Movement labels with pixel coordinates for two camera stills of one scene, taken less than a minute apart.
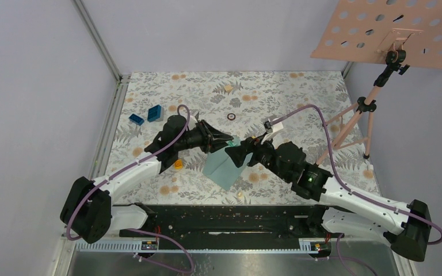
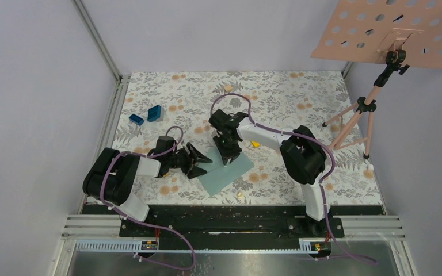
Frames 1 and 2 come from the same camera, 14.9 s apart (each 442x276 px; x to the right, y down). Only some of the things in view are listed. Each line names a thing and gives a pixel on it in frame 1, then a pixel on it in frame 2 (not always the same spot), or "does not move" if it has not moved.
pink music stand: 400,33 does not move
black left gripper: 209,133 to 194,157
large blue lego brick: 154,113 does not move
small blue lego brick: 136,119 does not move
